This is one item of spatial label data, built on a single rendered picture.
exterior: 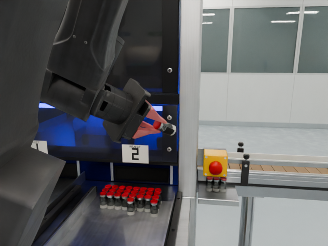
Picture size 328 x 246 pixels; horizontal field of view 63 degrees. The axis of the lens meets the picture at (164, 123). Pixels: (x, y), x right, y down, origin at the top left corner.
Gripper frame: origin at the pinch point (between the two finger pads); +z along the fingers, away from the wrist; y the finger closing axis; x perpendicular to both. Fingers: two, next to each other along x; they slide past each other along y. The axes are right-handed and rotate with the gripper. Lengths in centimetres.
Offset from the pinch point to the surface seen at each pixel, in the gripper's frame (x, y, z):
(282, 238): 24, -50, 186
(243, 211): 5, -19, 63
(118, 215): 10.3, -32.0, 14.9
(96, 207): 17.3, -35.9, 12.3
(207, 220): 68, -78, 162
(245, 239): 0, -28, 69
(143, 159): 20.9, -18.2, 20.6
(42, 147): 41, -34, -1
